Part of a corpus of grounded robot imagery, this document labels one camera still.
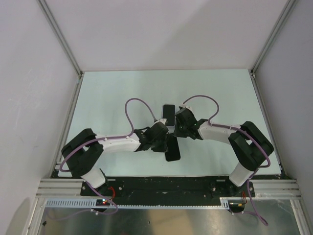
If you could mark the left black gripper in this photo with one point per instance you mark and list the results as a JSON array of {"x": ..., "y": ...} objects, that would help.
[{"x": 163, "y": 148}]

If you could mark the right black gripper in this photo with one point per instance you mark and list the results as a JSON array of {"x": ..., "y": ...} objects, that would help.
[{"x": 177, "y": 132}]

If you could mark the black phone case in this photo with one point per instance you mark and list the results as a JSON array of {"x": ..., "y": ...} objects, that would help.
[{"x": 172, "y": 160}]

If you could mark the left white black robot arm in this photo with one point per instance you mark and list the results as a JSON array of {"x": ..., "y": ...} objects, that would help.
[{"x": 83, "y": 151}]

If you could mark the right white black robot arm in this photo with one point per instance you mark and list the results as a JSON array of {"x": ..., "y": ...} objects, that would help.
[{"x": 249, "y": 144}]

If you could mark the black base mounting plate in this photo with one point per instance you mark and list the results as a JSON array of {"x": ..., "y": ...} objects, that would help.
[{"x": 169, "y": 191}]

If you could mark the left controller board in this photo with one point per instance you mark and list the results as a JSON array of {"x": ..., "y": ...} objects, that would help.
[{"x": 104, "y": 202}]

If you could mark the controller board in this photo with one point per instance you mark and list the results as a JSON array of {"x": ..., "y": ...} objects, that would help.
[
  {"x": 104, "y": 202},
  {"x": 236, "y": 207}
]

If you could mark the right controller board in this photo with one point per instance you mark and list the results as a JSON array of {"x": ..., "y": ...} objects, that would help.
[{"x": 236, "y": 207}]

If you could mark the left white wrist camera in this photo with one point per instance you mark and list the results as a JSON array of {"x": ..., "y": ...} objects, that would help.
[{"x": 162, "y": 120}]

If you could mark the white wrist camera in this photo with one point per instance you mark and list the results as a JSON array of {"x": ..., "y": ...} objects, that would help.
[
  {"x": 162, "y": 120},
  {"x": 181, "y": 106}
]

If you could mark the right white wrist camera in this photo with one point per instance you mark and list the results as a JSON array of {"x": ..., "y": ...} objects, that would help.
[{"x": 181, "y": 106}]

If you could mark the left aluminium frame post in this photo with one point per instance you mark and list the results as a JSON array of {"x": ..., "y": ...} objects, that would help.
[{"x": 59, "y": 36}]

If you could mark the aluminium frame post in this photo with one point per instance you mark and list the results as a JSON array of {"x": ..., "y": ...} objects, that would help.
[
  {"x": 59, "y": 36},
  {"x": 278, "y": 26}
]

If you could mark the grey slotted cable duct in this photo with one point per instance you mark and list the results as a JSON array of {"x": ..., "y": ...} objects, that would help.
[{"x": 90, "y": 203}]

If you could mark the right aluminium frame post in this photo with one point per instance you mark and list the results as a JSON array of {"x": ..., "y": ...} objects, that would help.
[{"x": 278, "y": 26}]

